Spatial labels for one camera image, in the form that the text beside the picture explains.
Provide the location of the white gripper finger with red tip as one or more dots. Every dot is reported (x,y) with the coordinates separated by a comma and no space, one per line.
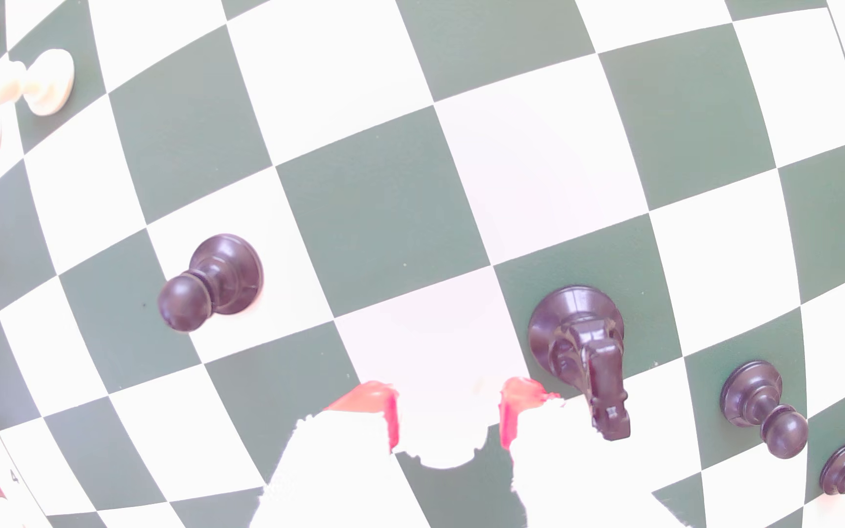
(334,477)
(562,477)

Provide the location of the green and white chessboard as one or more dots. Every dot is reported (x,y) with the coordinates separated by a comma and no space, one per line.
(378,213)

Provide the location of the black chess knight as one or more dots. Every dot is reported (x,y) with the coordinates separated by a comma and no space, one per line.
(576,330)

